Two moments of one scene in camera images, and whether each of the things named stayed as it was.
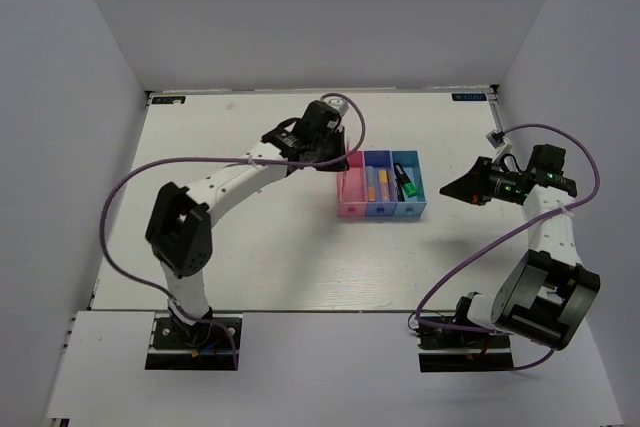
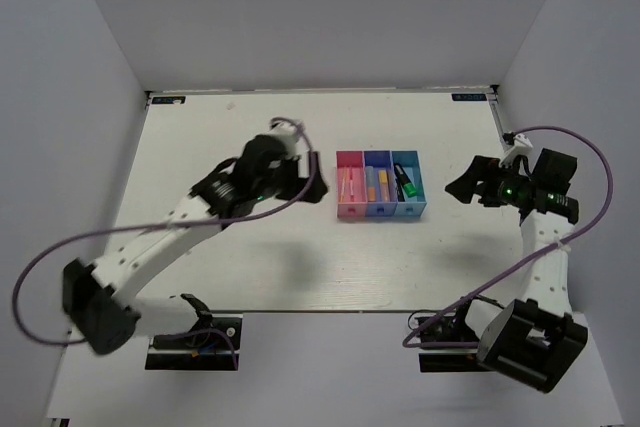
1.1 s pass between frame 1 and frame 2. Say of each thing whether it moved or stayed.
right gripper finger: stayed
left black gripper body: moved
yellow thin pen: stayed
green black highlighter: stayed
